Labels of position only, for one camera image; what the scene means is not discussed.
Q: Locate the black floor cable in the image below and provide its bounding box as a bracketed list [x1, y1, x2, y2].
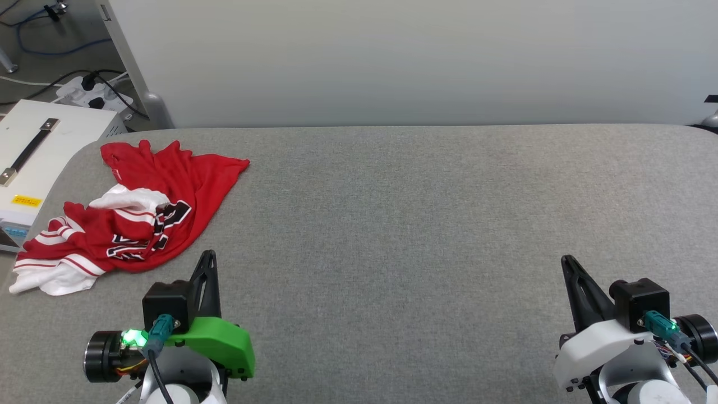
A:
[0, 68, 149, 120]

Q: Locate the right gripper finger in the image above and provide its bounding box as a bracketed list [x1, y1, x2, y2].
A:
[568, 255, 616, 329]
[561, 255, 590, 333]

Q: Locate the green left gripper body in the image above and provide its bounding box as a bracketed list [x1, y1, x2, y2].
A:
[84, 317, 256, 383]

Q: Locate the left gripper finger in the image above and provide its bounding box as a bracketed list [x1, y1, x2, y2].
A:
[197, 250, 223, 318]
[190, 250, 212, 315]

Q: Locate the white power strip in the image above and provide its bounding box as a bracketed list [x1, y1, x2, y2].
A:
[55, 75, 135, 122]

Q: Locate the white partition panel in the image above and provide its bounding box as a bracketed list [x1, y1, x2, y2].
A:
[95, 0, 718, 131]

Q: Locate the blue floor cable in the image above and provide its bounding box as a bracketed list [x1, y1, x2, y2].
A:
[16, 10, 113, 57]

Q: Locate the red white basketball jersey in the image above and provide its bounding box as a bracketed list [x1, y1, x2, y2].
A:
[8, 139, 251, 296]

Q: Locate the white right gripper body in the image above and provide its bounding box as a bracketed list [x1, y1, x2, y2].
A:
[553, 313, 718, 391]

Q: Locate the white equipment box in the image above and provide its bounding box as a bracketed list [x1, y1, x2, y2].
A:
[0, 100, 128, 253]

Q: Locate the black box carry handle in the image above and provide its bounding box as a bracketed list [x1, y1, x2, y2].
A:
[0, 118, 61, 187]

